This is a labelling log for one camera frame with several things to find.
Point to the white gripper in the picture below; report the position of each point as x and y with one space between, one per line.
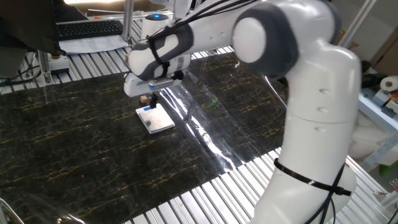
135 88

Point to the small wooden cube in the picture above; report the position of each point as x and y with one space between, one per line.
143 99

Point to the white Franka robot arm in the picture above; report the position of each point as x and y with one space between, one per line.
320 109

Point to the silver digital scale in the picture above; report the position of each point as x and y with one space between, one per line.
157 121

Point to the black marble pattern mat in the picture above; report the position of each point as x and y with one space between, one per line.
93 140

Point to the white paper sheet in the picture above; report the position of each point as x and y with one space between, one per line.
93 45

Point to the black keyboard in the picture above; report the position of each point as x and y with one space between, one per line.
90 29

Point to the white button box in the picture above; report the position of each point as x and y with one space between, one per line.
59 65

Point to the grey monitor base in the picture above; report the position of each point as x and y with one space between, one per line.
12 62

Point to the black monitor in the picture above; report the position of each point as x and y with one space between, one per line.
28 25

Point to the curved metal tube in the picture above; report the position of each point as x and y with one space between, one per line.
9 207

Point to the white shelf board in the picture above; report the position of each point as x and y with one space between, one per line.
376 113

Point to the white paper roll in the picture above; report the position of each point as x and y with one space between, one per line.
390 84

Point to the green plastic object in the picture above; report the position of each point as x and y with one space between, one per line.
390 169

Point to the binder clip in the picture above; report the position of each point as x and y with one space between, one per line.
394 184

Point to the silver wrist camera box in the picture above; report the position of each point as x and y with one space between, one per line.
160 84

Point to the aluminium frame post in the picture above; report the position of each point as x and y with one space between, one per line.
381 151
128 18
357 23

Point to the aluminium frame leg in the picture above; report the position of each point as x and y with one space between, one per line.
45 67

